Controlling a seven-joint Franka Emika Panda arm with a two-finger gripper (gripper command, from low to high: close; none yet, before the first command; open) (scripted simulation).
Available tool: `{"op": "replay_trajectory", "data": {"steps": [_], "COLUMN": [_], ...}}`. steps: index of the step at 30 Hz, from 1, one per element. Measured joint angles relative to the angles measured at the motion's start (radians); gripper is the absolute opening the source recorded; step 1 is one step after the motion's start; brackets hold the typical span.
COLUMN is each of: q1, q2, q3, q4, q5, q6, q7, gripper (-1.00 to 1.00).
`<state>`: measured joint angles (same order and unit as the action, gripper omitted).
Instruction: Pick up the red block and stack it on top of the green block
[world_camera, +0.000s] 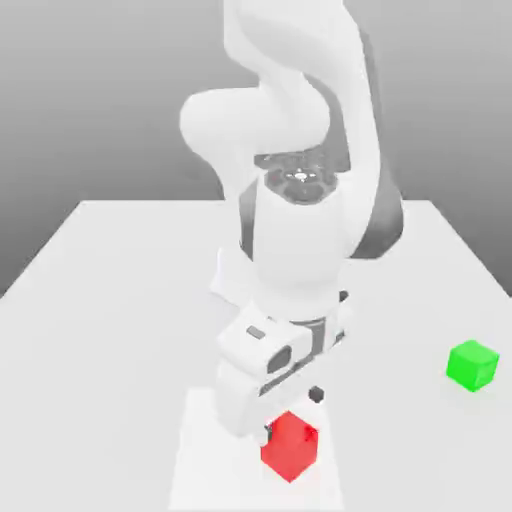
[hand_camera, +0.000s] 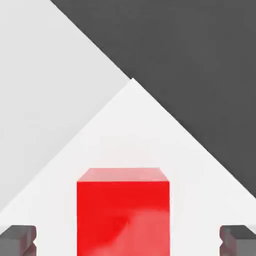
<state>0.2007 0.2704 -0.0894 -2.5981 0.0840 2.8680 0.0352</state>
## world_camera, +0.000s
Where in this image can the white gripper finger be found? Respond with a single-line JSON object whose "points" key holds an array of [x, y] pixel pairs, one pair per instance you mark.
{"points": [[265, 435]]}

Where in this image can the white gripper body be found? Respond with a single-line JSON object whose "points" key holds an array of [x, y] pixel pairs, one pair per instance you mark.
{"points": [[236, 400]]}

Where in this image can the small red cube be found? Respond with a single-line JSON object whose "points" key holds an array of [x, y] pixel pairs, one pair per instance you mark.
{"points": [[290, 450]]}

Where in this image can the small green cube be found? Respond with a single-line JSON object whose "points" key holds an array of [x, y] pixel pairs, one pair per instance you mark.
{"points": [[472, 364]]}

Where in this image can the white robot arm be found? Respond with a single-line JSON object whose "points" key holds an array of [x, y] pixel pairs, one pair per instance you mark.
{"points": [[296, 248]]}

